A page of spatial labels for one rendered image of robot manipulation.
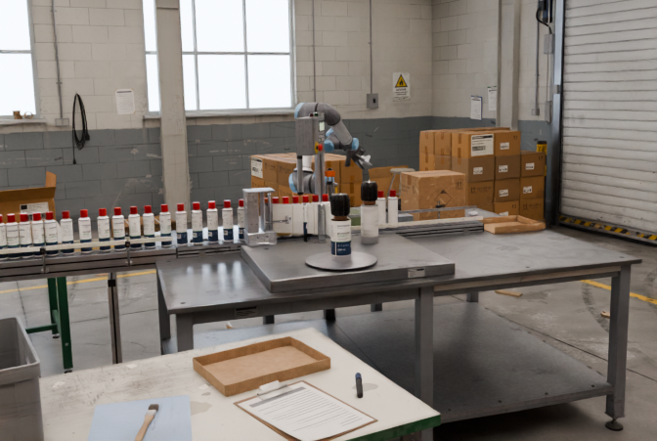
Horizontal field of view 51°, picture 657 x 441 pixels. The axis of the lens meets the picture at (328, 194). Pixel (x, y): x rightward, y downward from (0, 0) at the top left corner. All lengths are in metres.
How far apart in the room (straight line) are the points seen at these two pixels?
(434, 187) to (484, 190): 3.45
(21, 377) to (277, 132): 7.81
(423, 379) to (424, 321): 0.26
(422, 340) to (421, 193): 1.20
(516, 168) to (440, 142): 0.86
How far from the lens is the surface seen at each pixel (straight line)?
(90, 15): 8.73
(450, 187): 4.03
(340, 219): 2.93
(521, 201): 7.82
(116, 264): 3.40
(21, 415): 1.77
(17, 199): 4.30
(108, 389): 2.10
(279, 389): 1.97
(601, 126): 7.98
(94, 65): 8.69
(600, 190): 8.04
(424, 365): 3.04
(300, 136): 3.52
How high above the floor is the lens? 1.61
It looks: 9 degrees down
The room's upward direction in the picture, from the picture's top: 1 degrees counter-clockwise
